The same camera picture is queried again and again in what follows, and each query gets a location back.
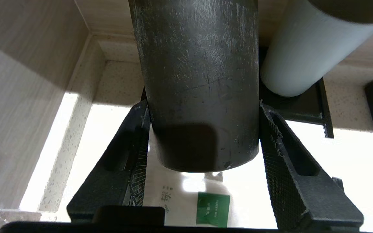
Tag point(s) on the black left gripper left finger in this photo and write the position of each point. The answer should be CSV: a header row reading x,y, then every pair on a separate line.
x,y
108,181

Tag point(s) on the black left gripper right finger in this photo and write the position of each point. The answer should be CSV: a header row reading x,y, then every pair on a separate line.
x,y
303,194

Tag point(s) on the dark metal cup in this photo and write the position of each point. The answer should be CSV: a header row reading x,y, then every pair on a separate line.
x,y
199,81

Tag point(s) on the black amenity tray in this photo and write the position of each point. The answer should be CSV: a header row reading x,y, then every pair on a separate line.
x,y
303,106

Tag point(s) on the crumpled small packet green label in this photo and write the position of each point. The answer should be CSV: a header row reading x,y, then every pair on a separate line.
x,y
212,210

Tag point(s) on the white cup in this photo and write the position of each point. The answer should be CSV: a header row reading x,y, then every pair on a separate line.
x,y
303,48

